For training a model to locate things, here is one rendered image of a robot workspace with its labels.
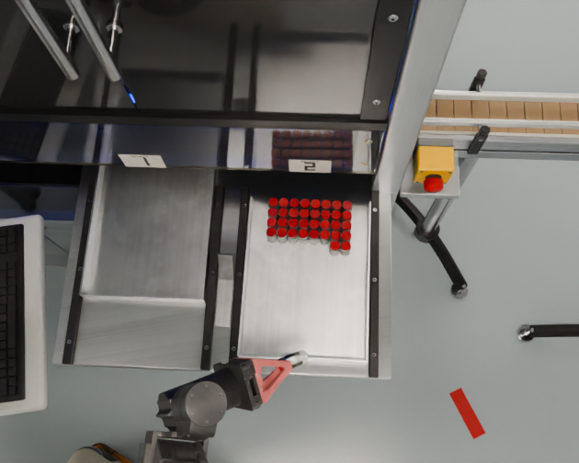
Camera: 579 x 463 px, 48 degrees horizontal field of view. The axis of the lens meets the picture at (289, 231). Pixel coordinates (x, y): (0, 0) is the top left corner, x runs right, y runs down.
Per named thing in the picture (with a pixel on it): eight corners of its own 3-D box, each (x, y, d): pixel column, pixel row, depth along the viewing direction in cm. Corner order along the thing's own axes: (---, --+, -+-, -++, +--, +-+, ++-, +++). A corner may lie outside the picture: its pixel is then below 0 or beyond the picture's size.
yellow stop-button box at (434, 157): (412, 152, 137) (417, 136, 130) (447, 152, 136) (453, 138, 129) (413, 185, 134) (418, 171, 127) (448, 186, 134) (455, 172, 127)
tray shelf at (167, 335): (86, 154, 150) (84, 152, 148) (390, 163, 146) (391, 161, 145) (54, 365, 135) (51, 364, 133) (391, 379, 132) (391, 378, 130)
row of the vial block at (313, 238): (267, 232, 140) (266, 226, 136) (350, 237, 139) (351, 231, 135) (266, 242, 139) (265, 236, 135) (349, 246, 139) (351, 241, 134)
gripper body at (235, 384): (222, 360, 100) (179, 377, 96) (252, 362, 91) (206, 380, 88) (233, 400, 100) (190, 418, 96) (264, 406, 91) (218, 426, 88)
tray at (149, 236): (106, 152, 147) (100, 145, 144) (219, 155, 146) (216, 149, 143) (85, 298, 137) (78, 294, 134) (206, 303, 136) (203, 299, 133)
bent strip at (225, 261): (221, 261, 139) (217, 253, 133) (235, 261, 139) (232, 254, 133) (215, 326, 135) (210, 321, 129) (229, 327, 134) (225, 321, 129)
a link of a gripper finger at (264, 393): (270, 343, 103) (218, 362, 98) (292, 344, 97) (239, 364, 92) (281, 384, 103) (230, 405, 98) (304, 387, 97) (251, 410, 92)
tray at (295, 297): (251, 201, 143) (250, 196, 139) (369, 207, 141) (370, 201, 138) (239, 356, 132) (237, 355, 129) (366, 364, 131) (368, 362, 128)
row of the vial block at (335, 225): (267, 223, 141) (266, 216, 136) (350, 227, 140) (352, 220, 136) (267, 232, 140) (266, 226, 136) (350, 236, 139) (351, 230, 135)
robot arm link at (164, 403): (147, 397, 92) (160, 435, 91) (162, 393, 86) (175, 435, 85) (191, 379, 95) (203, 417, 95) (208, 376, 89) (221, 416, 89)
